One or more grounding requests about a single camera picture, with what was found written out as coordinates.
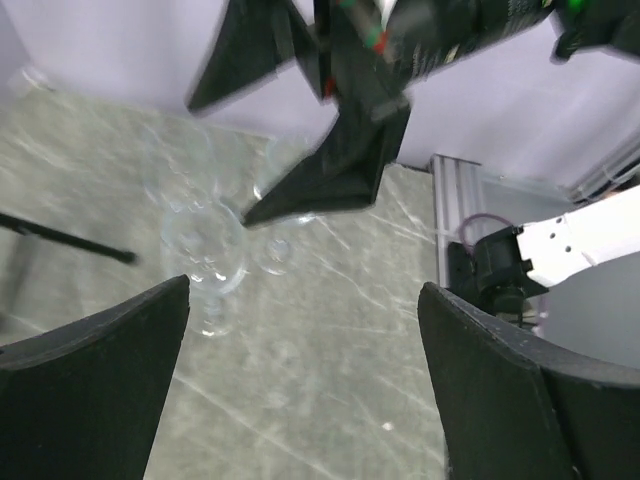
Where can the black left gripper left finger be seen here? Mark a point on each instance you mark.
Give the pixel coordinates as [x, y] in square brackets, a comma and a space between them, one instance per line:
[84, 401]

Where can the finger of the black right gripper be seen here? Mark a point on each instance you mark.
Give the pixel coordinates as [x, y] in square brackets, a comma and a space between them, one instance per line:
[254, 39]
[344, 171]

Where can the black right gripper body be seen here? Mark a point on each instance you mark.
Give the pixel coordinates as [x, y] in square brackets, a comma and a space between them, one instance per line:
[414, 38]

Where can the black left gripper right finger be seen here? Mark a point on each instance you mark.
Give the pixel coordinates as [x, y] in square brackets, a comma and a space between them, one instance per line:
[515, 406]

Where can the black music stand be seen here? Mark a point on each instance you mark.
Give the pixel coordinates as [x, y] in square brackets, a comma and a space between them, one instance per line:
[25, 227]

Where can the wine glass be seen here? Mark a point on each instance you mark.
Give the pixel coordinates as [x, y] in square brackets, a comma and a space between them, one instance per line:
[276, 251]
[206, 242]
[174, 166]

